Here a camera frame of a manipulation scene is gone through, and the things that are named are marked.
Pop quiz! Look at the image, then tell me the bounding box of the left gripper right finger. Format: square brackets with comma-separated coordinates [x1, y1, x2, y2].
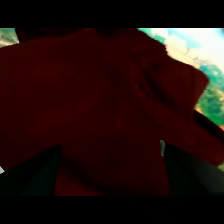
[162, 140, 224, 197]

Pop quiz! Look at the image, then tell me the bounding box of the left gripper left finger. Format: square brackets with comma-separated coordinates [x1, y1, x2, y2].
[0, 144, 64, 197]

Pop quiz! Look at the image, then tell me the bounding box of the dark red long-sleeved shirt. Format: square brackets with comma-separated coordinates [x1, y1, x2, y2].
[0, 28, 224, 197]

